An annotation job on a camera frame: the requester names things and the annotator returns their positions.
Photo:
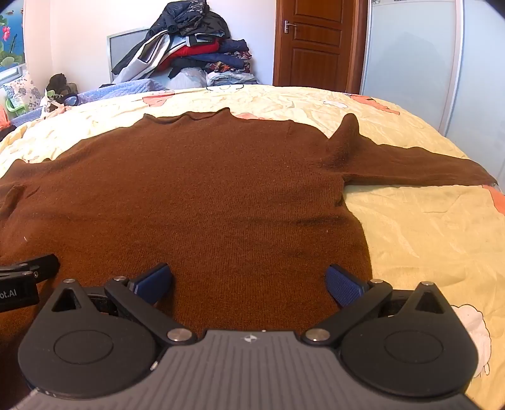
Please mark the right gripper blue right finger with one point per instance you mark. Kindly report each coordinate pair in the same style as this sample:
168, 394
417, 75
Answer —
343, 286

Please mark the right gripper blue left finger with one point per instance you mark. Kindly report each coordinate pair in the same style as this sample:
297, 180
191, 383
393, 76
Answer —
151, 286

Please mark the pile of assorted clothes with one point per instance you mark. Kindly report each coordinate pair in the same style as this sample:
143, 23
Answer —
188, 46

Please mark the clutter beside bed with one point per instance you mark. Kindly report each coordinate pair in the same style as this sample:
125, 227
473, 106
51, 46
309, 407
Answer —
25, 102

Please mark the blue quilted blanket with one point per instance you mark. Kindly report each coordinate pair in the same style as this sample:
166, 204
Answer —
104, 92

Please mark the grey framed panel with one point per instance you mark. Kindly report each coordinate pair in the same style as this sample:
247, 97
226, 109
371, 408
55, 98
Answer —
120, 44

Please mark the brown wooden door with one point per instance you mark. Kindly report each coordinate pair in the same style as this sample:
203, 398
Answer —
320, 44

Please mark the white sliding wardrobe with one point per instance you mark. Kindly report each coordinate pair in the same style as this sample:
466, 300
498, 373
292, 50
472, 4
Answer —
444, 62

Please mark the lotus flower wall picture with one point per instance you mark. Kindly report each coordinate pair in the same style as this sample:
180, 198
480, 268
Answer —
12, 39

